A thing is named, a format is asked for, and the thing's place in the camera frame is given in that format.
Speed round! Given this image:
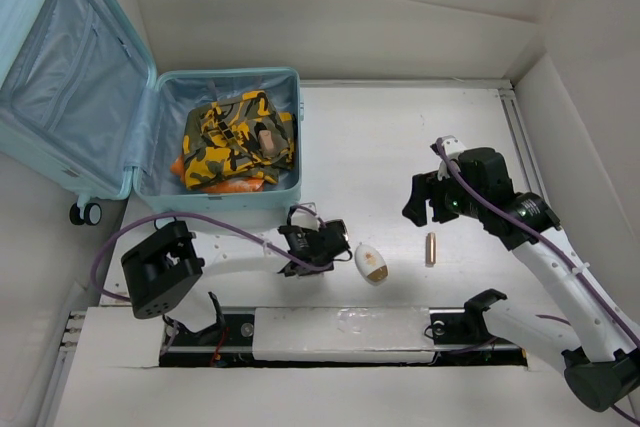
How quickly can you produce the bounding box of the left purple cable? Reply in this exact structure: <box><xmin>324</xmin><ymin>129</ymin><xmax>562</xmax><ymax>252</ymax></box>
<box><xmin>90</xmin><ymin>202</ymin><xmax>326</xmax><ymax>306</ymax></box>

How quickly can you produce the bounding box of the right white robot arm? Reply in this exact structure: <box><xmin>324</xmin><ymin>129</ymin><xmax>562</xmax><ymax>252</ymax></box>
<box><xmin>402</xmin><ymin>137</ymin><xmax>639</xmax><ymax>412</ymax></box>

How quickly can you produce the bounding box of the beige foundation bottle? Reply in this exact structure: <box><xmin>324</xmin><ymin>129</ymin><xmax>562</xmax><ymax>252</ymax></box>
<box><xmin>256</xmin><ymin>124</ymin><xmax>277</xmax><ymax>157</ymax></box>

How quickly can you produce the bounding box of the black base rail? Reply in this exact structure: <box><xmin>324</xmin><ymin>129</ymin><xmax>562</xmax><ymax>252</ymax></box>
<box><xmin>159</xmin><ymin>307</ymin><xmax>527</xmax><ymax>368</ymax></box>

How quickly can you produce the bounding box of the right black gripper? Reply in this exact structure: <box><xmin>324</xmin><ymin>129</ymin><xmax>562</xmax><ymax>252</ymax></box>
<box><xmin>401</xmin><ymin>163</ymin><xmax>486</xmax><ymax>226</ymax></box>

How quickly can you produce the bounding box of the light blue open suitcase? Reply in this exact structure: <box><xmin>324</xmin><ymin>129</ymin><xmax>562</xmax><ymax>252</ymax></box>
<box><xmin>1</xmin><ymin>0</ymin><xmax>302</xmax><ymax>225</ymax></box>

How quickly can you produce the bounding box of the white oval sunscreen bottle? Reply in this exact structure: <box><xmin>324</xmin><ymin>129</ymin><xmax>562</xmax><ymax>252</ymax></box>
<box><xmin>354</xmin><ymin>244</ymin><xmax>389</xmax><ymax>286</ymax></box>

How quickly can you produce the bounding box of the orange tie-dye garment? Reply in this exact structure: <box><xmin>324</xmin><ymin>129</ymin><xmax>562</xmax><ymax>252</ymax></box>
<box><xmin>170</xmin><ymin>156</ymin><xmax>264</xmax><ymax>194</ymax></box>

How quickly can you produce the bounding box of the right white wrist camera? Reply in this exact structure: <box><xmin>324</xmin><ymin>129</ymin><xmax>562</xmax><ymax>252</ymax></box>
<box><xmin>431</xmin><ymin>135</ymin><xmax>467</xmax><ymax>181</ymax></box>

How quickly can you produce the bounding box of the rose gold lipstick tube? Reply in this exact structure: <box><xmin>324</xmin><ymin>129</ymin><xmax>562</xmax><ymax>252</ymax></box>
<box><xmin>425</xmin><ymin>232</ymin><xmax>437</xmax><ymax>267</ymax></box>

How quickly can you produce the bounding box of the black square compact case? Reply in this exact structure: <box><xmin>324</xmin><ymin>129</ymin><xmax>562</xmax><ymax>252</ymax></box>
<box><xmin>325</xmin><ymin>219</ymin><xmax>349</xmax><ymax>250</ymax></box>

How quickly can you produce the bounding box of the camouflage yellow green garment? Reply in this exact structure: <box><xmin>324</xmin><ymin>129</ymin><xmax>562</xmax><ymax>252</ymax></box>
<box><xmin>178</xmin><ymin>90</ymin><xmax>297</xmax><ymax>191</ymax></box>

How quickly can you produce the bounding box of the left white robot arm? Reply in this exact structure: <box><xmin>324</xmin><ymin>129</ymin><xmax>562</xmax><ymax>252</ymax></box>
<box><xmin>121</xmin><ymin>214</ymin><xmax>352</xmax><ymax>320</ymax></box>

